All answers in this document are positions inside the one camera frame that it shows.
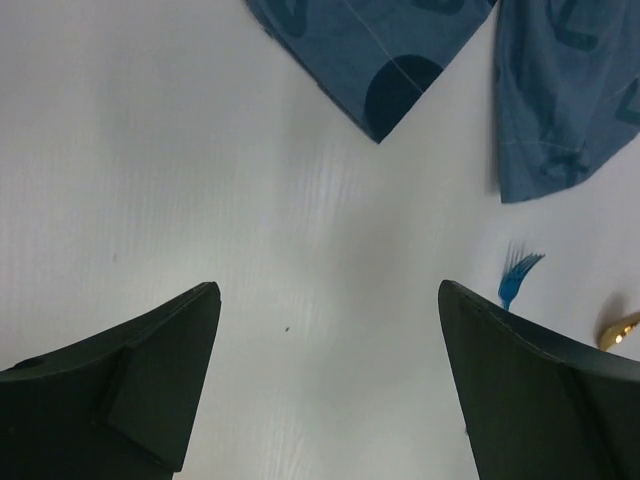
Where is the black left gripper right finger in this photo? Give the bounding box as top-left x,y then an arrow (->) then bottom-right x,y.
438,280 -> 639,480

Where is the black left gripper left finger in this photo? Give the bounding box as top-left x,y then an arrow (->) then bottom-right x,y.
1,282 -> 221,479

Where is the blue letter-print placemat cloth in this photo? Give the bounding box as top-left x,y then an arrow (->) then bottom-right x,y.
247,0 -> 639,204

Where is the gold ornate spoon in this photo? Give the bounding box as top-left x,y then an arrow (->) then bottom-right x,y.
597,312 -> 640,352

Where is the blue metallic fork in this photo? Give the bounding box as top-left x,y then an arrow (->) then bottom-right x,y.
498,243 -> 545,310

